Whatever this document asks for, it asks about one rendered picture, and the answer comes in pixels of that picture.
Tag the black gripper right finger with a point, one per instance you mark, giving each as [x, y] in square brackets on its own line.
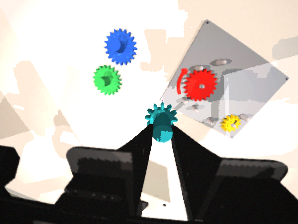
[200, 172]

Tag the yellow gear with black stripe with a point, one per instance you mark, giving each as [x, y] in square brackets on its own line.
[226, 124]

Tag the cyan gear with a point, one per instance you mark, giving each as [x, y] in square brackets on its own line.
[162, 119]

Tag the green gear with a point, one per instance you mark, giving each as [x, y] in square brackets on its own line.
[107, 80]

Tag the red gear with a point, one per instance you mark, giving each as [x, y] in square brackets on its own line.
[193, 82]

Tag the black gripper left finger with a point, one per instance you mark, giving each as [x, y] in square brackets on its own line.
[129, 162]

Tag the red curved arrow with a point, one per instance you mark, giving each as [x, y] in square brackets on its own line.
[184, 71]

